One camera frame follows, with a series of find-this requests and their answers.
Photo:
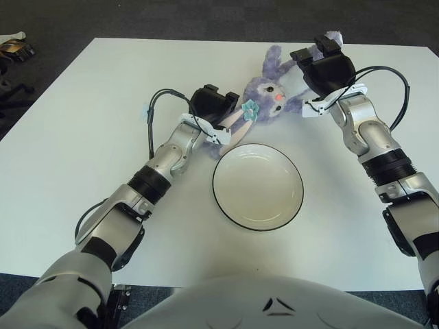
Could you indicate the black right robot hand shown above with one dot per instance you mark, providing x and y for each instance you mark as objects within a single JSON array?
[{"x": 329, "y": 72}]

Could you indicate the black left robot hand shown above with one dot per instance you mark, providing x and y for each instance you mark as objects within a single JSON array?
[{"x": 209, "y": 103}]

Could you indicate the purple plush bunny doll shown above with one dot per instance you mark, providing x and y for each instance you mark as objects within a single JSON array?
[{"x": 264, "y": 99}]

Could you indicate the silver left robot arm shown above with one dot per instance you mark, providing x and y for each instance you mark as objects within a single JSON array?
[{"x": 168, "y": 159}]

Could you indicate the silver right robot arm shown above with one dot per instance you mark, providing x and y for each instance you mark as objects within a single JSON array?
[{"x": 370, "y": 133}]

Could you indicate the white plate with black rim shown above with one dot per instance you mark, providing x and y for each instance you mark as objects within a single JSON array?
[{"x": 257, "y": 188}]

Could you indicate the black office chair base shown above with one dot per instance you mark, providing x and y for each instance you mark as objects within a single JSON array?
[{"x": 17, "y": 89}]

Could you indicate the dark objects on floor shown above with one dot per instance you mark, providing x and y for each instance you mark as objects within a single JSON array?
[{"x": 20, "y": 51}]

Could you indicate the grey robot torso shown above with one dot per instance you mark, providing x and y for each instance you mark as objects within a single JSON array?
[{"x": 240, "y": 305}]

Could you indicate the black table frame bracket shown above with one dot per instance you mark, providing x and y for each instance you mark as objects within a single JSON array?
[{"x": 121, "y": 298}]

